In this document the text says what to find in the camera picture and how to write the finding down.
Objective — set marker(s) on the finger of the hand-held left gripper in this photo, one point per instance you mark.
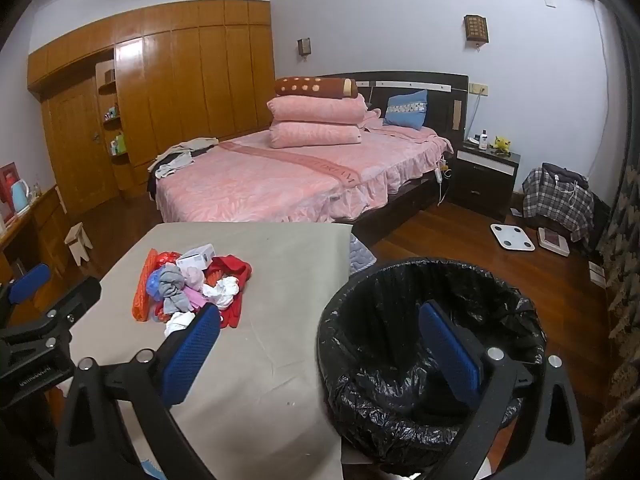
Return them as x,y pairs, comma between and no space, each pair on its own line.
75,302
30,280

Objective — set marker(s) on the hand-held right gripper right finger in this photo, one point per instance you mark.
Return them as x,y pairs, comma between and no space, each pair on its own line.
450,355

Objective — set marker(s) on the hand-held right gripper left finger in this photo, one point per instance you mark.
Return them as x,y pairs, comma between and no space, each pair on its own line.
192,355

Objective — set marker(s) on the grey sock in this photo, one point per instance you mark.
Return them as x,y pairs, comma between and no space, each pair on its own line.
172,285

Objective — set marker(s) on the bin with black liner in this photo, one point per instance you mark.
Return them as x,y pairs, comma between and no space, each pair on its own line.
380,310

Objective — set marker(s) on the white crumpled cloth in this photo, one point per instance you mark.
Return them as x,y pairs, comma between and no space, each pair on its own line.
177,321

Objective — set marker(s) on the wooden desk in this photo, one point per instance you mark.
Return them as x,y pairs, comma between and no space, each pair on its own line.
42,230

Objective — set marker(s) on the white wooden stool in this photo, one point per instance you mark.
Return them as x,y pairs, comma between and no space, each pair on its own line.
79,242

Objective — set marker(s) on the white crumpled tissue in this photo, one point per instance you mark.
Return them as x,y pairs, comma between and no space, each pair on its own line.
222,290

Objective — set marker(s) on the blue plastic wrapper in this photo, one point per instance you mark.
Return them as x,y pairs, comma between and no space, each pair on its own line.
152,282

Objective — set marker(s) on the blue electric kettle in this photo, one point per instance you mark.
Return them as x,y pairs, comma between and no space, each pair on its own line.
20,196

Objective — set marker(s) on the red cloth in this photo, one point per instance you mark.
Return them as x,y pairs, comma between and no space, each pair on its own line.
235,270

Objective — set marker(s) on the red box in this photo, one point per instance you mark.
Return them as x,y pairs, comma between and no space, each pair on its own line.
6,185

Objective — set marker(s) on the white cardboard box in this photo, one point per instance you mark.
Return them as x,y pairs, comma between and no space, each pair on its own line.
197,256

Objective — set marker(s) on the white bathroom scale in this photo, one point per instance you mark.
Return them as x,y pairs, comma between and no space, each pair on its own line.
512,237

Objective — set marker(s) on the grey quilted cloth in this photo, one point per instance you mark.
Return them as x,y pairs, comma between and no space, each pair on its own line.
361,255

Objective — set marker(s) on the pink bathroom scale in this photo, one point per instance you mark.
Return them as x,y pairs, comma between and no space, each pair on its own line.
553,241

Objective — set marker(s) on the green bottle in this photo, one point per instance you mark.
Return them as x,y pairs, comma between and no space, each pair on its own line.
119,144

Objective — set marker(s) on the small white floor box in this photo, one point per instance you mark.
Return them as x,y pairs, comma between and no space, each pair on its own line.
597,273

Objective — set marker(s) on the pile of clothes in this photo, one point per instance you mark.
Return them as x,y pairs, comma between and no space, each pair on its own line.
175,157

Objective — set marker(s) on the dark nightstand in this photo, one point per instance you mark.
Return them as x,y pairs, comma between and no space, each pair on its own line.
482,180

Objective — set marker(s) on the plaid shirt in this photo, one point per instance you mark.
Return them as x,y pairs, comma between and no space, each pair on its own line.
555,205

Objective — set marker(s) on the patterned curtain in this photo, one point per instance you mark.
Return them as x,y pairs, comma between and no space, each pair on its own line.
620,260

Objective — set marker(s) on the bed with pink cover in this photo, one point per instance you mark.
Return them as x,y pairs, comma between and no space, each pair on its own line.
300,180

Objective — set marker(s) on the dark hoodie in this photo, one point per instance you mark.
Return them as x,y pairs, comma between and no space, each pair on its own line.
565,174

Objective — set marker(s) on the yellow plush toy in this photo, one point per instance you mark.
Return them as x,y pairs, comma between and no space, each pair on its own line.
501,145

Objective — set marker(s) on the white bottle with dark cap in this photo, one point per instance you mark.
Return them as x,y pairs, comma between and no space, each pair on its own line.
483,141

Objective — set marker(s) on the blue cushion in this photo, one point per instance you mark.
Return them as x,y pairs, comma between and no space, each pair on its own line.
406,109

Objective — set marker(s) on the dark wooden headboard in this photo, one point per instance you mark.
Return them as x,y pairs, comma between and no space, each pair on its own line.
442,105

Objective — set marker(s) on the wooden wardrobe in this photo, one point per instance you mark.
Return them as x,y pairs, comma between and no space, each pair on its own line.
200,85

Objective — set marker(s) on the pink folded quilt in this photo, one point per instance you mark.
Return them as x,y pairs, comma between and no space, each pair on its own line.
315,135

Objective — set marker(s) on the stacked pink pillows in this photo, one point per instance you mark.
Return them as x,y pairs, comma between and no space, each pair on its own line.
315,109

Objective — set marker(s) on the brown dotted bolster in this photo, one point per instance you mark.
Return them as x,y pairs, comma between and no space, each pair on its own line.
315,86

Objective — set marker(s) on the wall outlet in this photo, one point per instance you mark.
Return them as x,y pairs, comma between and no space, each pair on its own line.
479,89

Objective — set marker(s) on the large wall lamp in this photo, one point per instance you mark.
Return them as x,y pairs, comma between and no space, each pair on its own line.
475,29

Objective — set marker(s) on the small wall lamp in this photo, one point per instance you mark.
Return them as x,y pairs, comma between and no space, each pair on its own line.
304,47

